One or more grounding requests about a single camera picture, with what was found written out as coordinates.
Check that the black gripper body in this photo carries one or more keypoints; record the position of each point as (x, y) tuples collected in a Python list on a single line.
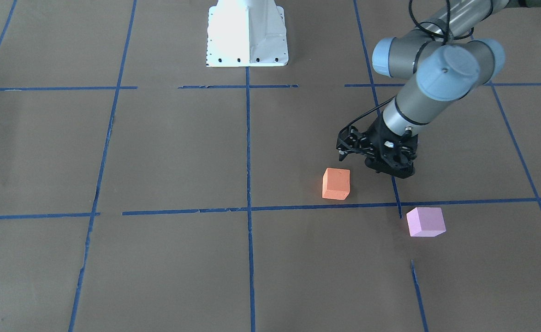
[(372, 139)]

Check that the pink foam block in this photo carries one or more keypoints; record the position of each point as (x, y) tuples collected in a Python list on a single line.
[(426, 222)]

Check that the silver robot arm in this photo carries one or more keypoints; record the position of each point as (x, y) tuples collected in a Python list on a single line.
[(439, 70)]

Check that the orange foam block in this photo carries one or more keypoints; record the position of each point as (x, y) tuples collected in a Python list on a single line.
[(336, 184)]

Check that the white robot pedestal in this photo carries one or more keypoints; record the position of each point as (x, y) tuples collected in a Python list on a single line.
[(246, 33)]

